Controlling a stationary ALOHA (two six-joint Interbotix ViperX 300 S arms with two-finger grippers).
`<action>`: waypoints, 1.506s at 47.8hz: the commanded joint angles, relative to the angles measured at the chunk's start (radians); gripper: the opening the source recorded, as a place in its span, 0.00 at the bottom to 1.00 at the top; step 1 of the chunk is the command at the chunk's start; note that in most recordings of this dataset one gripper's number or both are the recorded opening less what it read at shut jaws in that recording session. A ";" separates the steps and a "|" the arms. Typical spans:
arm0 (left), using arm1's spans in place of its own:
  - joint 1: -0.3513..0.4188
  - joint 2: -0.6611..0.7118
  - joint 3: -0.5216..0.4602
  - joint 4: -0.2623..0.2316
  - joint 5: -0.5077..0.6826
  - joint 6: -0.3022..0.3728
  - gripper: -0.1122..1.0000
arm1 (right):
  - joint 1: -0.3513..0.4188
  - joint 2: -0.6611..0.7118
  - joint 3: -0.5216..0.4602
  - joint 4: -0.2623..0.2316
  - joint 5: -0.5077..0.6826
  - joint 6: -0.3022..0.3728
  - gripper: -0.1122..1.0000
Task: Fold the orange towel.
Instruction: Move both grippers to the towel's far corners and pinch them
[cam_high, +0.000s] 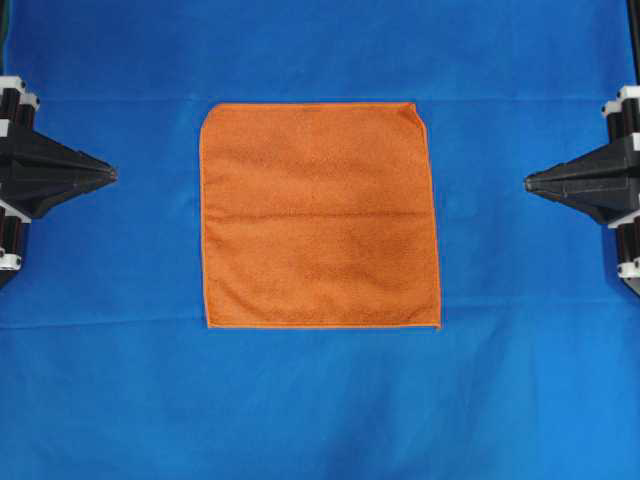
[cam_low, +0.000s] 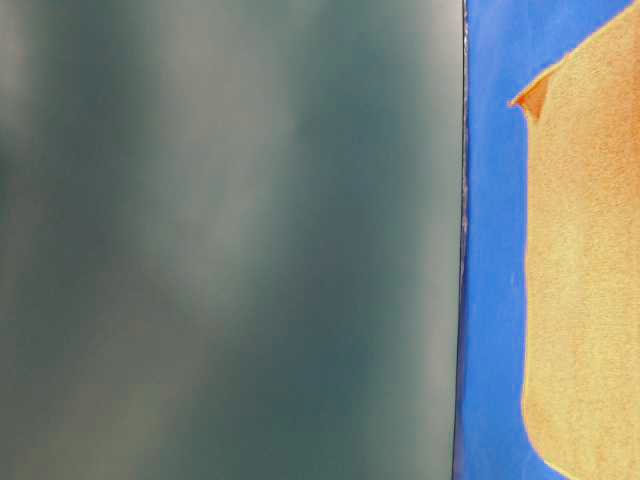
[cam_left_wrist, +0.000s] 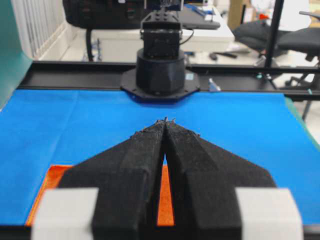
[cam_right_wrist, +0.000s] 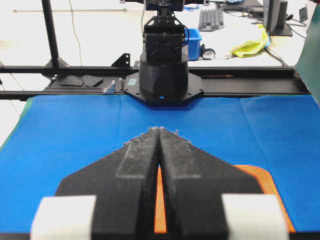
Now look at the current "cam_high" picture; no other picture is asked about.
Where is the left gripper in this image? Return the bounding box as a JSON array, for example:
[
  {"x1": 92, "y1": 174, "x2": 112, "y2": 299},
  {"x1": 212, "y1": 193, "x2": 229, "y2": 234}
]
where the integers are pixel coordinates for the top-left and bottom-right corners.
[{"x1": 0, "y1": 74, "x2": 119, "y2": 274}]

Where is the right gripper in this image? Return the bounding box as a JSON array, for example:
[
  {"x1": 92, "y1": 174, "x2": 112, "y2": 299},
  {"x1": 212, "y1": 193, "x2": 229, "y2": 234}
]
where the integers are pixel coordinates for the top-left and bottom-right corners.
[{"x1": 523, "y1": 84, "x2": 640, "y2": 279}]

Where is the orange towel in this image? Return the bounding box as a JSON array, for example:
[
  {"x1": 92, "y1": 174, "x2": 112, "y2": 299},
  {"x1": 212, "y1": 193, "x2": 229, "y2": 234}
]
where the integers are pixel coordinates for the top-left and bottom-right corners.
[{"x1": 199, "y1": 102, "x2": 442, "y2": 329}]

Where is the blue table cloth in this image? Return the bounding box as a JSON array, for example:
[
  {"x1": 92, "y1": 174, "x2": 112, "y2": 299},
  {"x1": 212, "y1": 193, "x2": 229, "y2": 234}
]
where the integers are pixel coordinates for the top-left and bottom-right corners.
[{"x1": 1, "y1": 1, "x2": 639, "y2": 479}]

